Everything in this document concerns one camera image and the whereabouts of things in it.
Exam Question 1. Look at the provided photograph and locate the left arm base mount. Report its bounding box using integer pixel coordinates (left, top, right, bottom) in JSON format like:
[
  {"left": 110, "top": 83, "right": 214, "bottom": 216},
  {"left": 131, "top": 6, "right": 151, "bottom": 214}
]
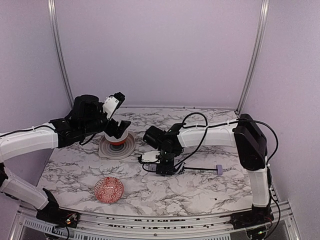
[{"left": 36, "top": 188, "right": 80, "bottom": 228}]

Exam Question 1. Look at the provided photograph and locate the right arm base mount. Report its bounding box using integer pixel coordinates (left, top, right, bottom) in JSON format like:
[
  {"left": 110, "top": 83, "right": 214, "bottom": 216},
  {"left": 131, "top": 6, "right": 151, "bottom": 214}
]
[{"left": 229, "top": 210, "right": 275, "bottom": 230}]

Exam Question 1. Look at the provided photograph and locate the patterned plate under bowl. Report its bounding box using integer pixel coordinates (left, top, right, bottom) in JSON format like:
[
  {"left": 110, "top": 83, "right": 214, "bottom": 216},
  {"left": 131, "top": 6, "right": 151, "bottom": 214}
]
[{"left": 98, "top": 131, "right": 136, "bottom": 160}]

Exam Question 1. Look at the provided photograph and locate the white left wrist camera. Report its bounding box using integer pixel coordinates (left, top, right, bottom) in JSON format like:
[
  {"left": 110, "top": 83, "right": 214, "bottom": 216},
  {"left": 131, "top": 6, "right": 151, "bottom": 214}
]
[{"left": 102, "top": 92, "right": 125, "bottom": 120}]

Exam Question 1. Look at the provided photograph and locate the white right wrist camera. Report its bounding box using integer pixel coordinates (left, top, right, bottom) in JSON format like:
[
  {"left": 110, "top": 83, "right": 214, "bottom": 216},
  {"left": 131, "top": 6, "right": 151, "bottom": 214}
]
[{"left": 137, "top": 150, "right": 161, "bottom": 164}]

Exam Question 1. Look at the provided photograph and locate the lilac folding umbrella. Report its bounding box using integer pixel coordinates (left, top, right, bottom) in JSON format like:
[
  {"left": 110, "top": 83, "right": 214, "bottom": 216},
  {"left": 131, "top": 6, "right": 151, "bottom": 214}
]
[{"left": 178, "top": 163, "right": 224, "bottom": 176}]

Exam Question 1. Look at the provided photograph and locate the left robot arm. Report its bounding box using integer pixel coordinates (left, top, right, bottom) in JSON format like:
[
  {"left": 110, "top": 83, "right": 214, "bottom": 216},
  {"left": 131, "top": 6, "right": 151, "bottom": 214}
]
[{"left": 0, "top": 92, "right": 131, "bottom": 211}]

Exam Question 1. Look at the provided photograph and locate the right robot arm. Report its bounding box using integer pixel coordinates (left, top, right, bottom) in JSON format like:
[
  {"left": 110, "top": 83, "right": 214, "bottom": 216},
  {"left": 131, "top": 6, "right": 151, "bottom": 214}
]
[{"left": 138, "top": 114, "right": 271, "bottom": 212}]

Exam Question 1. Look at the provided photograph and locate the red patterned bowl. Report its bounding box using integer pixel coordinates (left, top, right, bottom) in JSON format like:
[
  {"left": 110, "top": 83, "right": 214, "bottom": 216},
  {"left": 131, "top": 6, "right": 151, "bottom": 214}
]
[{"left": 94, "top": 177, "right": 125, "bottom": 204}]

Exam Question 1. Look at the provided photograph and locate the white bowl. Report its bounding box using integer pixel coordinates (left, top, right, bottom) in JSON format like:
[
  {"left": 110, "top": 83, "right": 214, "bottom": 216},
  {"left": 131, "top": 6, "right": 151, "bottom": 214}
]
[{"left": 104, "top": 130, "right": 129, "bottom": 146}]

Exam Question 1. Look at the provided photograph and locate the aluminium frame post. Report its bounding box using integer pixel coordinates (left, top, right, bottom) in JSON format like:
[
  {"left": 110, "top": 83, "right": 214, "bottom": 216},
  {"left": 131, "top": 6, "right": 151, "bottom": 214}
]
[
  {"left": 47, "top": 0, "right": 74, "bottom": 107},
  {"left": 235, "top": 0, "right": 270, "bottom": 114}
]

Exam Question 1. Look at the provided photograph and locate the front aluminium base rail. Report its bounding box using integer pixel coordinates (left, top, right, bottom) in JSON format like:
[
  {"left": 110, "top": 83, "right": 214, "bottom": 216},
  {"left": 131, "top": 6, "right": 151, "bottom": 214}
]
[{"left": 8, "top": 201, "right": 301, "bottom": 240}]

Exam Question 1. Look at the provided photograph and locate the right aluminium frame post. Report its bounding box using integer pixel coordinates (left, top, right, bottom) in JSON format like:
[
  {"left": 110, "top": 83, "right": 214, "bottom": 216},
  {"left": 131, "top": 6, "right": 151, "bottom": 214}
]
[{"left": 235, "top": 0, "right": 270, "bottom": 114}]

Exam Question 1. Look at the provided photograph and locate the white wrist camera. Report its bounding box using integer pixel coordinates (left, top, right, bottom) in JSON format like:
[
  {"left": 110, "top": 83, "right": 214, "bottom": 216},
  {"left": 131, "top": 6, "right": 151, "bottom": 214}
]
[
  {"left": 137, "top": 150, "right": 161, "bottom": 164},
  {"left": 102, "top": 92, "right": 125, "bottom": 120}
]

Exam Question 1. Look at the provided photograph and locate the left aluminium frame post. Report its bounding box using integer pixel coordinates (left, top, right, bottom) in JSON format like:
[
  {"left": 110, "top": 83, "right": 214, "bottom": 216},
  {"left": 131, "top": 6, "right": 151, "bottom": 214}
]
[{"left": 47, "top": 0, "right": 74, "bottom": 107}]

